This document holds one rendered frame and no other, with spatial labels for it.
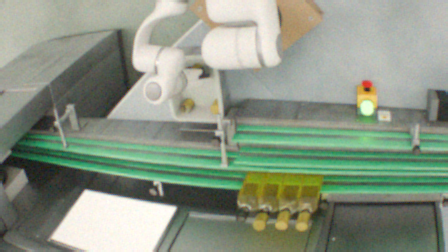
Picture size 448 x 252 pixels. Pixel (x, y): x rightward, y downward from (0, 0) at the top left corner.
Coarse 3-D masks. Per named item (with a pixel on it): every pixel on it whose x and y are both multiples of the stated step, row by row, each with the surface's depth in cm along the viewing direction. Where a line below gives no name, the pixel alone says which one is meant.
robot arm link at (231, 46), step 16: (208, 32) 97; (224, 32) 94; (240, 32) 93; (208, 48) 94; (224, 48) 93; (240, 48) 92; (256, 48) 91; (208, 64) 98; (224, 64) 95; (240, 64) 94; (256, 64) 93
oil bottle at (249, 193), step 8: (248, 176) 130; (256, 176) 129; (264, 176) 130; (248, 184) 127; (256, 184) 126; (240, 192) 124; (248, 192) 123; (256, 192) 123; (240, 200) 122; (248, 200) 121; (256, 200) 122; (256, 208) 123
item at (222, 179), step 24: (96, 168) 152; (120, 168) 151; (144, 168) 150; (168, 168) 148; (192, 168) 147; (336, 192) 126; (360, 192) 124; (384, 192) 121; (408, 192) 118; (432, 192) 116
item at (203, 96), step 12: (192, 60) 140; (216, 72) 132; (204, 84) 144; (216, 84) 134; (180, 96) 147; (192, 96) 147; (204, 96) 146; (216, 96) 145; (192, 108) 148; (204, 108) 147; (180, 120) 144; (192, 120) 143; (204, 120) 142; (216, 120) 141
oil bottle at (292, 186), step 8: (288, 176) 127; (296, 176) 126; (304, 176) 128; (288, 184) 124; (296, 184) 123; (288, 192) 120; (296, 192) 120; (280, 200) 119; (288, 200) 118; (296, 200) 118; (280, 208) 119; (296, 208) 119
